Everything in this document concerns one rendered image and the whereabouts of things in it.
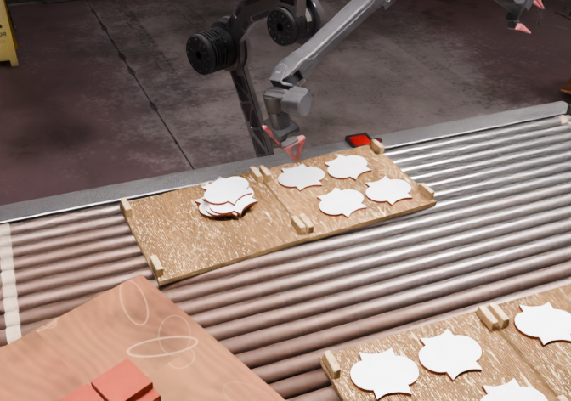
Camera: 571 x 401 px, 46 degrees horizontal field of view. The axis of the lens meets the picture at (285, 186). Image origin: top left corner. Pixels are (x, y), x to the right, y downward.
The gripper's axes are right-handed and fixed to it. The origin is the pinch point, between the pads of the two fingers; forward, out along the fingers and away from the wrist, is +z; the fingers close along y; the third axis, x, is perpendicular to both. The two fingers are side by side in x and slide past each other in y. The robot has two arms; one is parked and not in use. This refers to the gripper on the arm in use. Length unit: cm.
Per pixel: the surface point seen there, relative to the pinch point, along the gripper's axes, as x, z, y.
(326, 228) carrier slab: -3.6, 11.3, 23.8
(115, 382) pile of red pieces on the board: -63, -33, 73
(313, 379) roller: -31, 6, 65
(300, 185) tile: -0.5, 11.1, 3.7
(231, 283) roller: -33.8, 5.5, 29.8
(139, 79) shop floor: 7, 108, -278
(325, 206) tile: 0.5, 11.5, 15.9
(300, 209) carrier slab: -5.7, 10.7, 13.0
